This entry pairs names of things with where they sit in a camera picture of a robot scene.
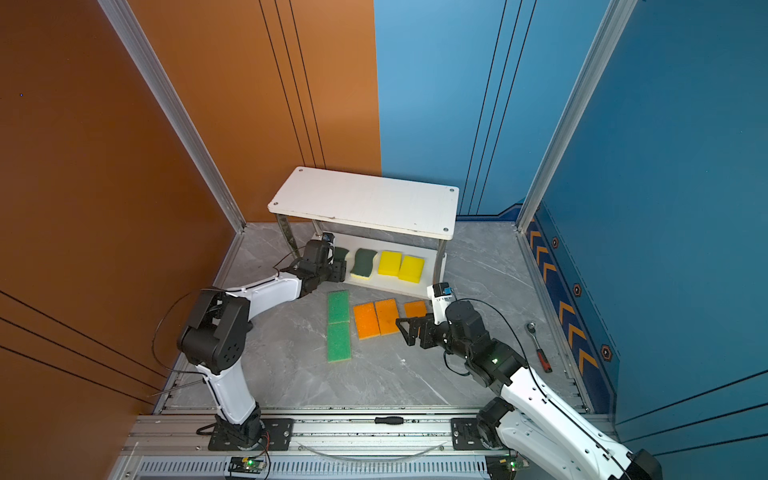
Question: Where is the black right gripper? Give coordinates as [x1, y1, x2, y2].
[396, 311, 473, 363]

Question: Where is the green wavy sponge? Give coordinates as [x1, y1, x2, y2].
[333, 247, 349, 263]
[350, 248, 377, 279]

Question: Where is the light green sponge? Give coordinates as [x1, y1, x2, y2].
[327, 291, 350, 325]
[327, 322, 352, 363]

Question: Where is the yellow sponge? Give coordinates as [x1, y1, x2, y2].
[397, 255, 425, 284]
[377, 251, 402, 277]

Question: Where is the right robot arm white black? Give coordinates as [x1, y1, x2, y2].
[396, 300, 663, 479]

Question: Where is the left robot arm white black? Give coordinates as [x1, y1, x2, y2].
[177, 233, 346, 451]

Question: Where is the white two-tier shelf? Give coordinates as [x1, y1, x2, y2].
[267, 166, 459, 299]

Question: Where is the orange sponge right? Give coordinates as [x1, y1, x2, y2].
[404, 300, 428, 318]

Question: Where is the orange sponge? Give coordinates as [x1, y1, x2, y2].
[404, 300, 428, 318]
[353, 303, 381, 340]
[374, 299, 399, 336]

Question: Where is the orange sponge middle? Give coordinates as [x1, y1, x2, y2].
[374, 299, 399, 336]

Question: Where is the orange sponge left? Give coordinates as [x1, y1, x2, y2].
[353, 303, 381, 340]

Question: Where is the right green circuit board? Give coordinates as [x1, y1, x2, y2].
[485, 456, 530, 480]

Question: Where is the green circuit board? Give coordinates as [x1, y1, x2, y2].
[485, 456, 530, 480]
[227, 456, 270, 479]

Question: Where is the left green circuit board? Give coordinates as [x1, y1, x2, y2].
[227, 456, 270, 479]

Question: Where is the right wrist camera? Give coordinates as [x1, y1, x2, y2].
[427, 282, 457, 325]

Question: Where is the black screwdriver on rail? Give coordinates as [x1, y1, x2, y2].
[374, 415, 405, 425]

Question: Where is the red handled ratchet tool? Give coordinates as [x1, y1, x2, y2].
[526, 322, 553, 373]

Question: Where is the clear cable on rail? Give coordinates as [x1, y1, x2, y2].
[293, 440, 448, 463]

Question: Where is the left aluminium corner post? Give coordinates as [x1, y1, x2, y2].
[97, 0, 248, 233]

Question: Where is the aluminium corner post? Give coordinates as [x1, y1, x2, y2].
[515, 0, 638, 234]
[97, 0, 248, 233]

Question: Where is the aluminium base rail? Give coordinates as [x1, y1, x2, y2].
[109, 409, 546, 479]

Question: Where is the right aluminium corner post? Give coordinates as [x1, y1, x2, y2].
[515, 0, 638, 234]

